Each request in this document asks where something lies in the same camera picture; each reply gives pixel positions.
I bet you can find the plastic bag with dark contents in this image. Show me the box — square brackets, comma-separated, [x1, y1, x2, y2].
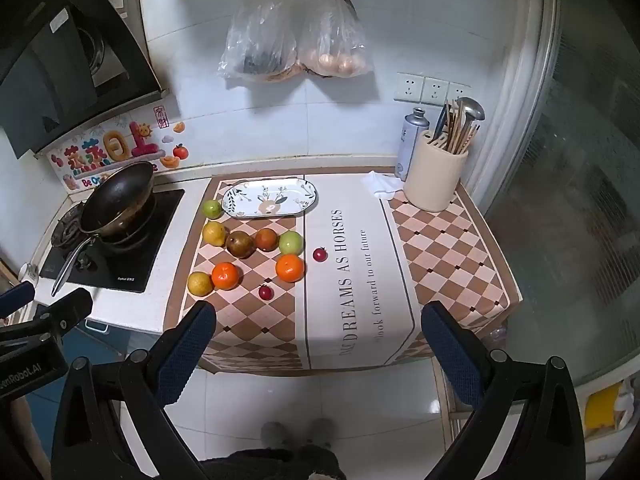
[217, 0, 302, 83]

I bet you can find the grey spray can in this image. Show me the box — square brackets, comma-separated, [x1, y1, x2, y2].
[395, 107, 431, 181]

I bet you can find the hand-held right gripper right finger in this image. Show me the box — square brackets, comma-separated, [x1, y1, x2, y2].
[421, 301, 586, 480]

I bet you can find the person's dark clothing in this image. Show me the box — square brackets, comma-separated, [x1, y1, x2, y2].
[200, 444, 347, 480]

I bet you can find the checkered printed table cloth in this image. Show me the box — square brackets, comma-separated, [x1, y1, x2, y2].
[162, 167, 523, 376]

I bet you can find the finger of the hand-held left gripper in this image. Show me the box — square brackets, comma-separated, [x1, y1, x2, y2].
[0, 287, 94, 345]
[0, 281, 36, 318]

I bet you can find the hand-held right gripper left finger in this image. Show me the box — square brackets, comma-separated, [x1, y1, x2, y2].
[51, 301, 217, 480]

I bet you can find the yellow and white storage box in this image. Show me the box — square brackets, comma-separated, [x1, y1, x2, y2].
[580, 380, 637, 442]

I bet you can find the steel hood duct cover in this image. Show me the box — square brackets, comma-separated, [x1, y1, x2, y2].
[90, 0, 151, 63]

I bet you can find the orange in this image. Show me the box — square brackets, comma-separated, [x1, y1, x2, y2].
[211, 262, 241, 291]
[275, 254, 306, 283]

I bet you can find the blue cabinet door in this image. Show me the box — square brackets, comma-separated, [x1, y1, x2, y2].
[25, 317, 132, 441]

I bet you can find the yellow citrus fruit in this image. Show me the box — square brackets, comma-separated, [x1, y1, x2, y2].
[187, 271, 215, 297]
[202, 221, 228, 247]

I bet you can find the frosted glass door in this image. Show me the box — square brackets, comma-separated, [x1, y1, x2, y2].
[480, 0, 640, 391]

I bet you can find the white crumpled cloth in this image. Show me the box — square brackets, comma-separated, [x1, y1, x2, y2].
[361, 170, 405, 200]

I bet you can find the grey slipper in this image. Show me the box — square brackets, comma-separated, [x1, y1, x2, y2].
[307, 417, 336, 451]
[261, 421, 296, 453]

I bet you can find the black glass gas stove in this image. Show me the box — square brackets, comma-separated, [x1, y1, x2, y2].
[39, 187, 186, 294]

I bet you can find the brown pear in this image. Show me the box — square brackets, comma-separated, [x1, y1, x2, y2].
[225, 230, 257, 260]

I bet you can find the black cooking pot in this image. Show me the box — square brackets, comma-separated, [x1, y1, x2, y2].
[97, 192, 158, 261]

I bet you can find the floral oval plate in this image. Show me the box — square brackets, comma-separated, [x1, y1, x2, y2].
[221, 178, 319, 219]

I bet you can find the colourful wall sticker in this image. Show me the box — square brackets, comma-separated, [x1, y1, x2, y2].
[49, 105, 188, 193]

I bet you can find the metal ladle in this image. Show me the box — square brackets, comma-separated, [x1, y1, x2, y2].
[454, 97, 486, 153]

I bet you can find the black range hood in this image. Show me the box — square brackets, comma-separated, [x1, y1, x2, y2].
[0, 0, 171, 161]

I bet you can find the plastic bag of eggs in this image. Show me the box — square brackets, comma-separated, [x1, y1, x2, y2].
[297, 0, 374, 79]

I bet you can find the black handled utensil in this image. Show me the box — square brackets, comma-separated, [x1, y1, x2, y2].
[431, 104, 449, 142]

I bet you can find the black frying pan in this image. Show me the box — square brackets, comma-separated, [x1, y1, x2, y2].
[51, 161, 157, 297]

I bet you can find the bundle of chopsticks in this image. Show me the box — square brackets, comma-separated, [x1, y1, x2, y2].
[440, 101, 481, 155]

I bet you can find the cream utensil holder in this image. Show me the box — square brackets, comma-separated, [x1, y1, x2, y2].
[403, 130, 469, 212]

